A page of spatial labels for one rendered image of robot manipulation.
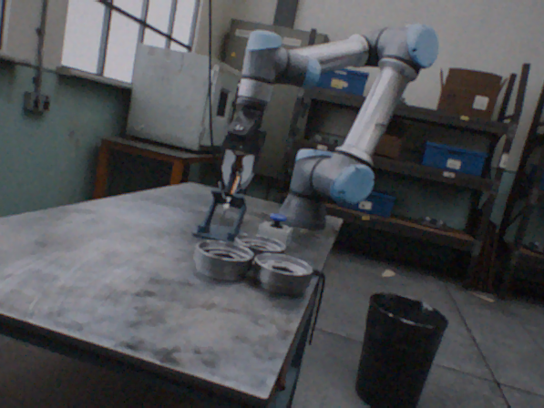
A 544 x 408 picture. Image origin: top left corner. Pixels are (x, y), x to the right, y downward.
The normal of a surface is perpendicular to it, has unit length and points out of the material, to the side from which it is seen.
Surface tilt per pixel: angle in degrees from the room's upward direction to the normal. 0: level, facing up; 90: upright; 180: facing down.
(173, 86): 90
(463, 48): 90
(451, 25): 90
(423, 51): 83
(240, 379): 0
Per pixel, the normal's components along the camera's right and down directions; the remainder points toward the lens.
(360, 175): 0.48, 0.37
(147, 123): -0.22, 0.11
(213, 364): 0.21, -0.97
